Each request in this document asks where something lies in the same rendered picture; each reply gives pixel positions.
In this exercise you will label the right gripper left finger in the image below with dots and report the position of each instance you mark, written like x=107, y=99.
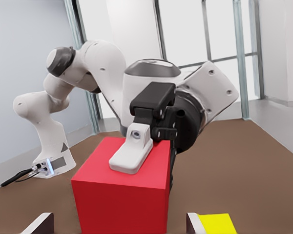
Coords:
x=42, y=225

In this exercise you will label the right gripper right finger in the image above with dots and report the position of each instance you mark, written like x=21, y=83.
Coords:
x=194, y=224

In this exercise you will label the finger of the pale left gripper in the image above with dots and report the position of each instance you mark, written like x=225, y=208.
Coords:
x=130, y=156

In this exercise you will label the red wooden cube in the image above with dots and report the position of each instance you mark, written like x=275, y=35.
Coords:
x=122, y=195

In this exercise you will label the yellow wooden cube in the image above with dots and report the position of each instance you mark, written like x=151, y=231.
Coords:
x=217, y=224

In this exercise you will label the silver frame crossbar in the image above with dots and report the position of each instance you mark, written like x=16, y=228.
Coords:
x=222, y=58

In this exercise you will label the thin silver frame post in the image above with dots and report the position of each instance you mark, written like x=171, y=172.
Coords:
x=207, y=29

